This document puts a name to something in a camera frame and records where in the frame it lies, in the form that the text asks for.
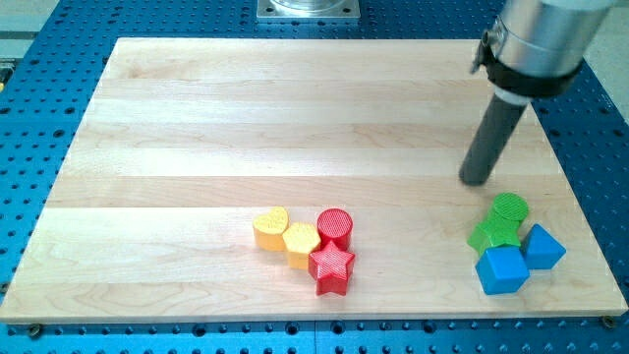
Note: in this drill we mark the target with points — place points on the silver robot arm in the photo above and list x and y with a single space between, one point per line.
545 38

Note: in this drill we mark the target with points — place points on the blue triangle block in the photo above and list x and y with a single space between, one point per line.
541 250

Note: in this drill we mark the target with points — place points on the red cylinder block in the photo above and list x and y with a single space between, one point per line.
335 225

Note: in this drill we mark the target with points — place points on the yellow hexagon block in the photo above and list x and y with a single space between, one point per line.
300 239

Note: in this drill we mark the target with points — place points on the yellow heart block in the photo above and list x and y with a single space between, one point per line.
269 228

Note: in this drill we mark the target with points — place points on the red star block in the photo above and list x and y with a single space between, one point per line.
331 268

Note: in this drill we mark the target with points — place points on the wooden board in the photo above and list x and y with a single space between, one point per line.
186 140

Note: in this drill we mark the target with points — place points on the green star block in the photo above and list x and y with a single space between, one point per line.
494 232

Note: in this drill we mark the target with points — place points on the green cylinder block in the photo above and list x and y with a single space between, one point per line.
508 206

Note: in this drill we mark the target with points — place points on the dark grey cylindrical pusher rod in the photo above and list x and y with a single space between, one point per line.
501 117

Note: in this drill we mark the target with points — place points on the blue cube block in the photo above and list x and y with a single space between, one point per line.
502 270

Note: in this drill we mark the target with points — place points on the black clamp band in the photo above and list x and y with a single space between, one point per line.
516 82

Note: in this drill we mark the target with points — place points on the blue perforated table plate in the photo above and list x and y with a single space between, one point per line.
44 102

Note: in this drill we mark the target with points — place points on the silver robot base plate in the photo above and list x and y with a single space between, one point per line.
307 9

